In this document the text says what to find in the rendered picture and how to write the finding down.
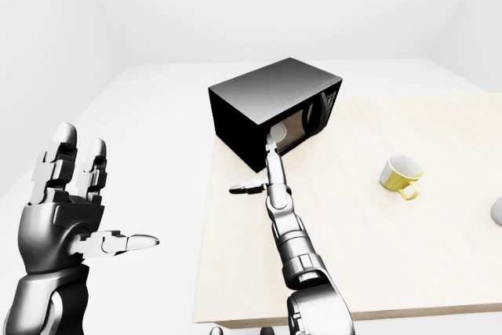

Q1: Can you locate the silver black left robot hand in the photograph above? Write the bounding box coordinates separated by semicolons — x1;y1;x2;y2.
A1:
18;122;161;274

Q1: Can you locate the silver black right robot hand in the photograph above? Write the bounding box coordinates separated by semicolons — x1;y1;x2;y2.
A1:
229;133;293;213

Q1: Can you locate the yellow and white mug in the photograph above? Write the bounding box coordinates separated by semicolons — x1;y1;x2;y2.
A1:
378;154;425;201

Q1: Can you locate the black microwave oven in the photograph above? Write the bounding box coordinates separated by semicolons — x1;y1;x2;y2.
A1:
207;56;344;174

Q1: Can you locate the white microwave turntable plate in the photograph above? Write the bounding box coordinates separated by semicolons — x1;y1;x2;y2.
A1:
271;123;289;142

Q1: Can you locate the grey rounded object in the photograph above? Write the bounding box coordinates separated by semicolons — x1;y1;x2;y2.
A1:
490;197;502;228

